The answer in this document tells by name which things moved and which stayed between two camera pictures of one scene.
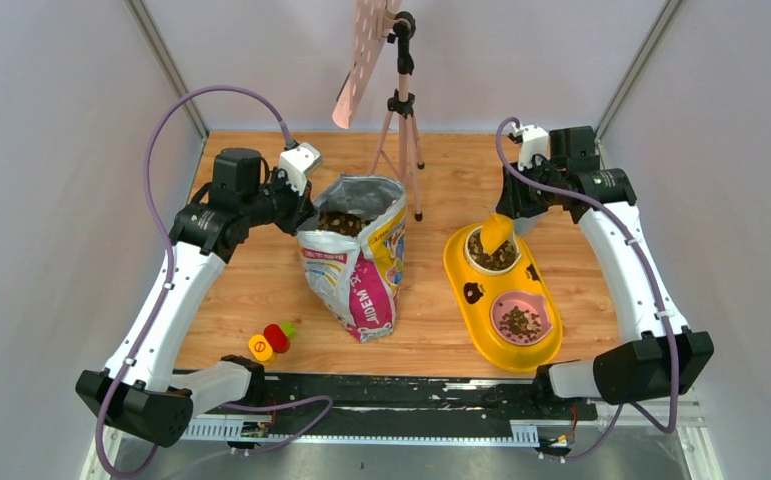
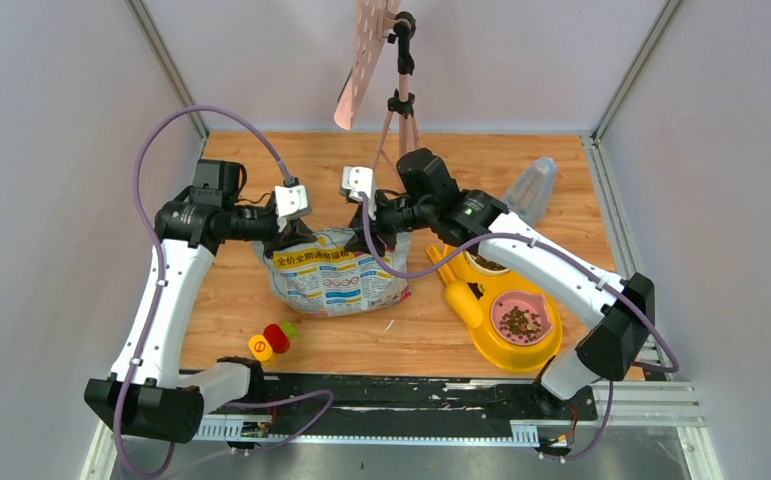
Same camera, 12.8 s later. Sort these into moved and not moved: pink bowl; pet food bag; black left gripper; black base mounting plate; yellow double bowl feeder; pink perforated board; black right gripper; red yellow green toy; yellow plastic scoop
Moved: black left gripper; yellow plastic scoop; pet food bag; black right gripper
Not moved: red yellow green toy; pink bowl; yellow double bowl feeder; black base mounting plate; pink perforated board
